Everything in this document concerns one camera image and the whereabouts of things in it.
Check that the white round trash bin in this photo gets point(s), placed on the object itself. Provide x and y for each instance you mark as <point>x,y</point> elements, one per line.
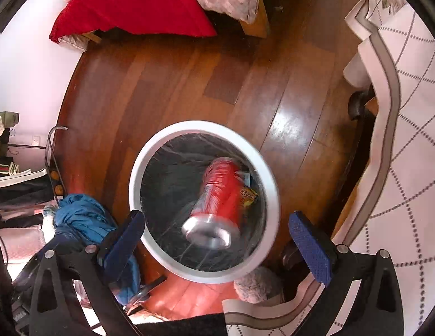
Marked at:
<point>166,182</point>

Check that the red soda can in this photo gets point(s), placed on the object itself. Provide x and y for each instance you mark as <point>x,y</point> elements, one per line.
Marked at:
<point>214,221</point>

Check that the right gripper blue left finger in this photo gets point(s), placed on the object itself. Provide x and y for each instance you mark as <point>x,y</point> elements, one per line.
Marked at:
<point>118,246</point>

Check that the blue cloth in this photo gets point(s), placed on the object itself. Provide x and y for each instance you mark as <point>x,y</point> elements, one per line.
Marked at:
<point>81,220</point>

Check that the white patterned tablecloth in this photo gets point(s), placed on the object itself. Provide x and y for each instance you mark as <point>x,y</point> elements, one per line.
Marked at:
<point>384,273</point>

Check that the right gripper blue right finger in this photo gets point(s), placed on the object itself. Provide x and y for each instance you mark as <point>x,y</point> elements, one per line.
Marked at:
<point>316,248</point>

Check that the yellow noodle snack bag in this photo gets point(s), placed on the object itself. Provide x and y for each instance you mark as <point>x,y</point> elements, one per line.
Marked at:
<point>247,196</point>

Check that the pink slipper right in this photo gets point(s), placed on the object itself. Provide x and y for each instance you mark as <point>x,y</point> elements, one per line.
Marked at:
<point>261,286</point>

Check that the red blanket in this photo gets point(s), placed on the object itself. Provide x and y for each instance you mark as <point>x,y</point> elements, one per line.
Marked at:
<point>180,17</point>

